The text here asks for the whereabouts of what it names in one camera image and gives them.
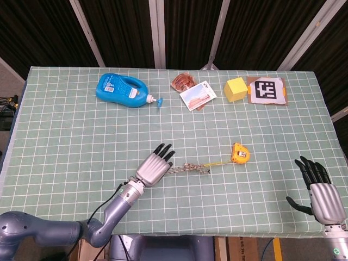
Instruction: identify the dark pleated curtain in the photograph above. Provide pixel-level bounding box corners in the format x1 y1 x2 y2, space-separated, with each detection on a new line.
0 0 348 120

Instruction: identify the white partition post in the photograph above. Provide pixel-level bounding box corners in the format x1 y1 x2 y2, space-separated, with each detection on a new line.
277 0 346 71
69 0 106 67
330 105 348 123
148 0 166 69
201 0 232 71

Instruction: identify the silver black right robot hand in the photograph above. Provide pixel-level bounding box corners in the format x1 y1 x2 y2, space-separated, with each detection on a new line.
285 156 347 225

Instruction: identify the brown patterned snack packet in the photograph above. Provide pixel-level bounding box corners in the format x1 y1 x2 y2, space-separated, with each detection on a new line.
170 72 206 111

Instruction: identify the landscape photo postcard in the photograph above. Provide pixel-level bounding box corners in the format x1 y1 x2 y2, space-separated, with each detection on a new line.
179 80 218 111

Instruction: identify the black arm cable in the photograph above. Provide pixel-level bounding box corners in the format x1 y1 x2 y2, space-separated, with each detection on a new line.
65 181 128 261

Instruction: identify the green white grid tablecloth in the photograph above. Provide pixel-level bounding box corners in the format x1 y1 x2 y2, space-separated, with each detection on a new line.
0 66 348 239

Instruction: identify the brown cardboard box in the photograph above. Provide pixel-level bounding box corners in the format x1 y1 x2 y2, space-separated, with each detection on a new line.
214 236 272 261

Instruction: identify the blue pump dispenser bottle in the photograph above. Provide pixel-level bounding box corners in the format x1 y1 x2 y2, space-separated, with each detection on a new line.
95 73 164 109

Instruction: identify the yellow tape measure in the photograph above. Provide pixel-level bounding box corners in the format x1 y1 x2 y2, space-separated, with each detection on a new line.
202 142 251 168

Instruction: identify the yellow cube block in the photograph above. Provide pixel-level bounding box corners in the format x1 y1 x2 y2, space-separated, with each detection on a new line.
223 77 248 103

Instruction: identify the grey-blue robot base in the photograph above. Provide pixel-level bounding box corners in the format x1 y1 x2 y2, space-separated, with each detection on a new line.
108 234 215 261

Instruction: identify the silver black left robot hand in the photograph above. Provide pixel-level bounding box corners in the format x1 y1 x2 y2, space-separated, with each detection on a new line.
135 143 176 188

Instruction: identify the black cable bundle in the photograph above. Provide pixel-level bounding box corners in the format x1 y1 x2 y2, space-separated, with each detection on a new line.
0 94 20 131

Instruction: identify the black-white fiducial marker card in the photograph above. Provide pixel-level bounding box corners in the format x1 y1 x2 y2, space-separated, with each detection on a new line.
246 76 289 107

